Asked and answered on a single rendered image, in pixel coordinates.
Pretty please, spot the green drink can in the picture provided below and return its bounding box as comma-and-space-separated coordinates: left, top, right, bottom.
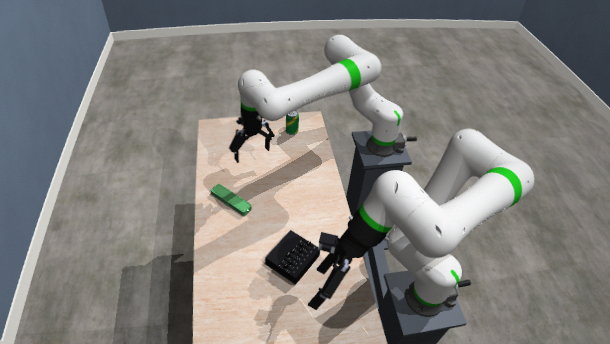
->
286, 110, 299, 135

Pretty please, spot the black lighting desk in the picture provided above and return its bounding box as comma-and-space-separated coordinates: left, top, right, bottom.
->
265, 230, 320, 285

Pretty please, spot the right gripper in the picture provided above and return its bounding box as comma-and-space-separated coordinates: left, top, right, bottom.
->
229, 119, 275, 163

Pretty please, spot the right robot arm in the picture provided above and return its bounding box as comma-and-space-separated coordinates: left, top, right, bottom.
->
236, 35, 417, 157

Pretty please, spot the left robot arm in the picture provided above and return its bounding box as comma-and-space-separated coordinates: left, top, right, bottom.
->
348, 129, 534, 317

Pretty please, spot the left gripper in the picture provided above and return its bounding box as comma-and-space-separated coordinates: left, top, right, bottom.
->
308, 228, 370, 310

